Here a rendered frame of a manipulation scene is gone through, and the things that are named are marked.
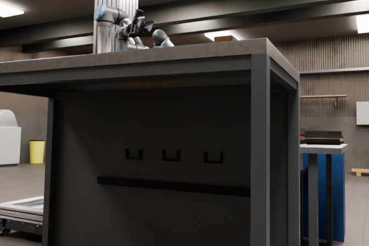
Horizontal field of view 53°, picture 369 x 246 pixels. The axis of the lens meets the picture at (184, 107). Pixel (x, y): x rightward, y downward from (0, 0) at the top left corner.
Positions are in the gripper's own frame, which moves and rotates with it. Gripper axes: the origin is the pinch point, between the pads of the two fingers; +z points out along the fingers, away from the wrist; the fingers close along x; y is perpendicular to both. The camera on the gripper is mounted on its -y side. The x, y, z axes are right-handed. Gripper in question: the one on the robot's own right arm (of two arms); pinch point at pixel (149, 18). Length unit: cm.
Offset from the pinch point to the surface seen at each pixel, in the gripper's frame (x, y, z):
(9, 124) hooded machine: -97, 38, -749
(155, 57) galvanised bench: 45, 50, 89
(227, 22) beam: -363, -205, -341
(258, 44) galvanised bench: 31, 47, 116
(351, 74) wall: -728, -185, -286
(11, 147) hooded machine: -112, 90, -749
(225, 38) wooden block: 28, 41, 99
